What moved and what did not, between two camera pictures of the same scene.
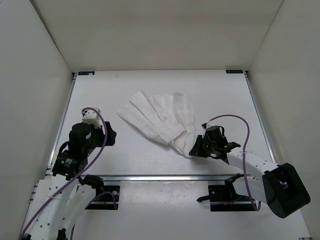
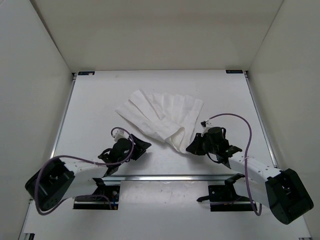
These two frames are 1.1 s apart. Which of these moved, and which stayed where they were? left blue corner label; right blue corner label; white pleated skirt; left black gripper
Moved: left black gripper
Stayed: left blue corner label; white pleated skirt; right blue corner label
